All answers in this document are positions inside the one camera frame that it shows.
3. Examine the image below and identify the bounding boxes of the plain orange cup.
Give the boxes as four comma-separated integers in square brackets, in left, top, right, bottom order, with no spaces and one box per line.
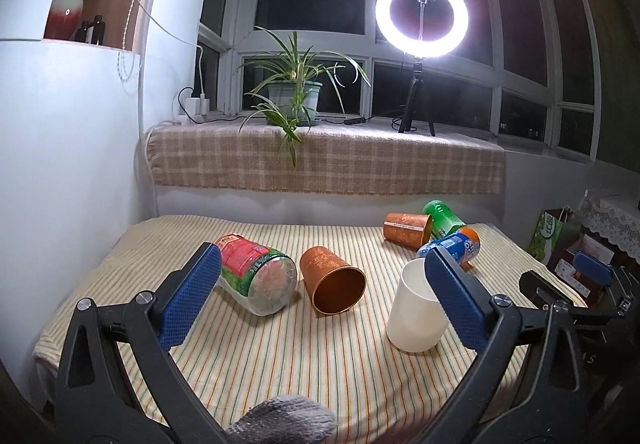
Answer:
[299,246,367,315]

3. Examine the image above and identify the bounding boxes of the striped tablecloth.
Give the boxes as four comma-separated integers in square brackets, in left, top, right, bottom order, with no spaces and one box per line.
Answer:
[32,214,591,444]

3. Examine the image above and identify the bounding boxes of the white cable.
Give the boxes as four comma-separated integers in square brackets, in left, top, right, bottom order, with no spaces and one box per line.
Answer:
[114,0,205,97]

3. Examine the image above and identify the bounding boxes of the ring light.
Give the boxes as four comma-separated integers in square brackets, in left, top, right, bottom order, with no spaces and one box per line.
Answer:
[375,0,470,59]

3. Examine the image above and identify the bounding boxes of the orange cup with pale band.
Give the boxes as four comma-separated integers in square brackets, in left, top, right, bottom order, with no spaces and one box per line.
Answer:
[383,212,433,247]

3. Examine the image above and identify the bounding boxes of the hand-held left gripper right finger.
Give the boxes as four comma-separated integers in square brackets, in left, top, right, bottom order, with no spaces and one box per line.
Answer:
[410,248,597,444]

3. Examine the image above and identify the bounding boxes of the white charger plug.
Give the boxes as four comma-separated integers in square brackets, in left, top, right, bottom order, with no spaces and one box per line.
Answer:
[184,92,210,117]

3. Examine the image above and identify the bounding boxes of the green paper bag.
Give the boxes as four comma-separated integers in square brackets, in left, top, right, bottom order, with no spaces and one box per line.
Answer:
[527,209,583,262]

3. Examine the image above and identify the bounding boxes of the beaded blind cord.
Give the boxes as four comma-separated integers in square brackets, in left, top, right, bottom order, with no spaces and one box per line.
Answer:
[117,0,168,84]

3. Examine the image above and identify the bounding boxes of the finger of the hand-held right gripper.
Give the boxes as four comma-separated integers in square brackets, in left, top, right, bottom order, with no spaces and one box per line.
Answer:
[519,270,589,309]
[573,251,640,312]

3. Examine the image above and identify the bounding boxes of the white window frame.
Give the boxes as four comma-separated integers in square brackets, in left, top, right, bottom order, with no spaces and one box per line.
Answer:
[197,0,601,161]

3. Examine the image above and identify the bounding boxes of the black tripod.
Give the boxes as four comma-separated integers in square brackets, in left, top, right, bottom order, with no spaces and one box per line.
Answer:
[398,56,436,137]

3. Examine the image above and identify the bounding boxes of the white cup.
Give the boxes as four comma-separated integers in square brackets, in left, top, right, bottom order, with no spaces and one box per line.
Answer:
[386,258,451,353]

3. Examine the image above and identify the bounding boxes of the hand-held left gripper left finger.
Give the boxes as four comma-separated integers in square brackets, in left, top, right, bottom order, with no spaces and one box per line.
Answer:
[54,242,236,444]

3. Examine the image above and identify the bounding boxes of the green can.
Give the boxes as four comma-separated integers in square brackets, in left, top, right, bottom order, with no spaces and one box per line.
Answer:
[422,200,467,239]

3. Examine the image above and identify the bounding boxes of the white lace cloth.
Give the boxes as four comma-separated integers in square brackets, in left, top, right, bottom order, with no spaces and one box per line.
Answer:
[580,191,640,259]

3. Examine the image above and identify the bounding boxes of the potted spider plant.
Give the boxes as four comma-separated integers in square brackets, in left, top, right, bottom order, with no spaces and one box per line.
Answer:
[235,26,373,169]

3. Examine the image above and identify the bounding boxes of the black cable with switch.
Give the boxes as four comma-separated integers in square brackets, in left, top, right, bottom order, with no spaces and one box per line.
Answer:
[300,114,403,127]

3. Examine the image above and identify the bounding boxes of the clear plastic jar red label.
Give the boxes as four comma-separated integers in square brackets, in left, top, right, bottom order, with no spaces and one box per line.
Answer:
[212,234,298,317]

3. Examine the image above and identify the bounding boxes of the blue can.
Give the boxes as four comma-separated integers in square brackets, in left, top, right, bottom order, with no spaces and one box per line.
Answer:
[416,227,482,271]

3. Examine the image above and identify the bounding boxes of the checked beige cloth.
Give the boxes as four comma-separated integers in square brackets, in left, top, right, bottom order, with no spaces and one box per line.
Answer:
[145,121,507,197]

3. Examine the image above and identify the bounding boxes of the cardboard box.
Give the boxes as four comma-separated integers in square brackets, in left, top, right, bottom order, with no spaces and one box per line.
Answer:
[547,234,621,307]

